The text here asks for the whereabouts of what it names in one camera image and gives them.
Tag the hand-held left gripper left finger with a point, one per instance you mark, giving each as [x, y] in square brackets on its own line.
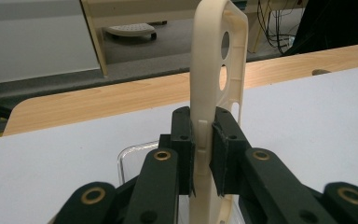
[181, 149]

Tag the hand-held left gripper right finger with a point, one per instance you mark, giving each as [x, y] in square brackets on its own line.
[227, 155]

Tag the clear plastic tray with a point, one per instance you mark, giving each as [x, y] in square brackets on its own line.
[130, 161]

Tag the cream printed phone case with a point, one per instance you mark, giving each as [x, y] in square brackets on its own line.
[205, 62]

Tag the white table board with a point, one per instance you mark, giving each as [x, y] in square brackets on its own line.
[307, 130]

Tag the white round base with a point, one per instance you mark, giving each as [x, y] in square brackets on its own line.
[130, 30]

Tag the wooden cabinet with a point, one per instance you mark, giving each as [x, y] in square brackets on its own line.
[93, 34]

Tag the black curtain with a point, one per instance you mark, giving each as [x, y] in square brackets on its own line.
[338, 25]

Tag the white cabinet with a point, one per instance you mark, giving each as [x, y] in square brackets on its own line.
[34, 40]

